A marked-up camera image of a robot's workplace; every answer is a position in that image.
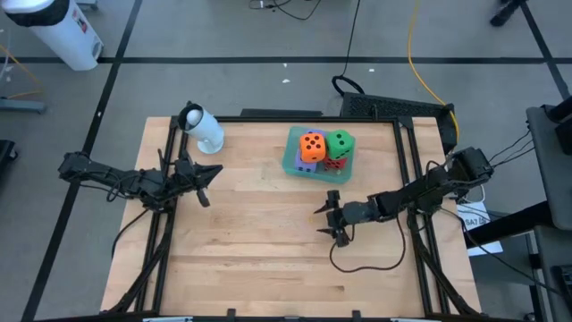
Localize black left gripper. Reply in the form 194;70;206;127
172;149;224;209

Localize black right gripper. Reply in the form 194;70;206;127
313;190;361;249

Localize red foam die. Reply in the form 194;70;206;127
322;154;348;172

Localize orange foam die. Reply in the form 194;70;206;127
299;132;327;164

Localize green foam die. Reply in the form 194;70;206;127
324;129;357;161

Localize teal translucent plastic bin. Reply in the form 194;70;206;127
281;125;358;185

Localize white paper label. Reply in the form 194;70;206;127
455;200;504;257

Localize grey stand base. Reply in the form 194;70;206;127
0;97;48;114

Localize white cylindrical waste bin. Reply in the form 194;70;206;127
2;0;105;72

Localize grey cart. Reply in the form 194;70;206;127
526;105;572;232

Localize white camera on stand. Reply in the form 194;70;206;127
177;103;225;155

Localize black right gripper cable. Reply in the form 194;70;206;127
329;214;407;274

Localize black aluminium table frame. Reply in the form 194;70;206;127
100;114;482;322

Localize long black cable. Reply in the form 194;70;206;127
331;0;366;97

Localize black floor cables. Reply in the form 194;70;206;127
248;0;323;21

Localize yellow cable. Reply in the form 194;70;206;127
405;0;460;144

